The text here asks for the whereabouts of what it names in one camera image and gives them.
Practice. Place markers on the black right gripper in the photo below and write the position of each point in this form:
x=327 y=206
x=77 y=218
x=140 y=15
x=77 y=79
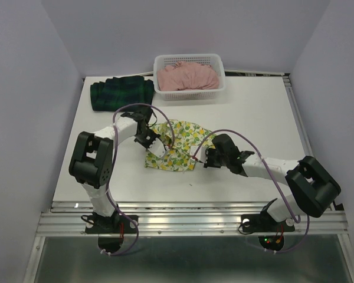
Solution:
x=208 y=164

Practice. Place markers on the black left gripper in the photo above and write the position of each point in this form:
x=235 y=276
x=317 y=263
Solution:
x=154 y=136

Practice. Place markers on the lemon print skirt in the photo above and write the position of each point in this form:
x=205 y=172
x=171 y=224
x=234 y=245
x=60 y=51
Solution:
x=183 y=136

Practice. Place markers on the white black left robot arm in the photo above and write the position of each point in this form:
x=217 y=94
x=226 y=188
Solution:
x=92 y=165

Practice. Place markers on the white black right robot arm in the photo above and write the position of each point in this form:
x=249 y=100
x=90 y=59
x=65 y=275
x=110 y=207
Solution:
x=312 y=188

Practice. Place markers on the green plaid folded skirt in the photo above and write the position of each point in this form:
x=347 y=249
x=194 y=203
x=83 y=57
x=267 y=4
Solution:
x=116 y=92

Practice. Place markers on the white plastic basket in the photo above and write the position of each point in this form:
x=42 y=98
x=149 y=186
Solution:
x=213 y=60

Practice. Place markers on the pink skirt in basket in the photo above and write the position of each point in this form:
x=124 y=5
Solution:
x=187 y=76

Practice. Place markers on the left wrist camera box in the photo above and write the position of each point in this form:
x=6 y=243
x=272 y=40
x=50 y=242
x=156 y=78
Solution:
x=157 y=148

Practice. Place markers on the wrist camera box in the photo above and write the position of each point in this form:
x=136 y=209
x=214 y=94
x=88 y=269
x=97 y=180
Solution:
x=157 y=148
x=198 y=153

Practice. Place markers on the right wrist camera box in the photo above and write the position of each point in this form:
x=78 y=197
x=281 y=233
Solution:
x=198 y=153

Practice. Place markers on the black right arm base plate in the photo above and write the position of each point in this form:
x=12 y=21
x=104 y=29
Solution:
x=272 y=238

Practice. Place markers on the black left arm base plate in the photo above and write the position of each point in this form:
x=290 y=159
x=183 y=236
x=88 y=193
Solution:
x=111 y=231

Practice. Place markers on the aluminium frame rail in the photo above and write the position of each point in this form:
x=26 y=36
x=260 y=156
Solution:
x=242 y=73

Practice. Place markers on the front aluminium rail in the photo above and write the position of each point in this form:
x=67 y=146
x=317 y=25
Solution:
x=155 y=218

